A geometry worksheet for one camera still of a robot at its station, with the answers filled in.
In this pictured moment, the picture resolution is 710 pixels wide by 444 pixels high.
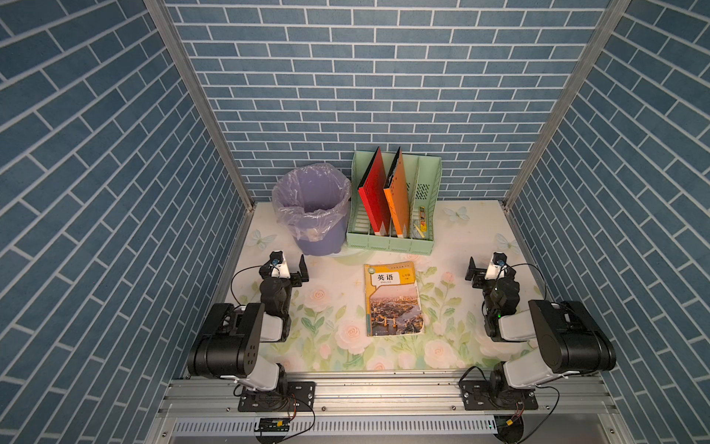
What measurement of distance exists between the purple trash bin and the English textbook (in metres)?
0.20

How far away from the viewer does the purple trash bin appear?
828 mm

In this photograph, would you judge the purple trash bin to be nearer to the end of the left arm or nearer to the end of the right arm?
the end of the left arm

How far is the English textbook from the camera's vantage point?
865 millimetres

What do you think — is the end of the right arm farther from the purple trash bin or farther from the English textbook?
the purple trash bin

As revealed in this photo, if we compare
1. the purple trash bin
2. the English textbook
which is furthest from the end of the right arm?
the purple trash bin

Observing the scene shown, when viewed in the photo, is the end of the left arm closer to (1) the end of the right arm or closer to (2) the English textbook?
(2) the English textbook

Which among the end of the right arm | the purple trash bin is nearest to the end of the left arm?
the purple trash bin
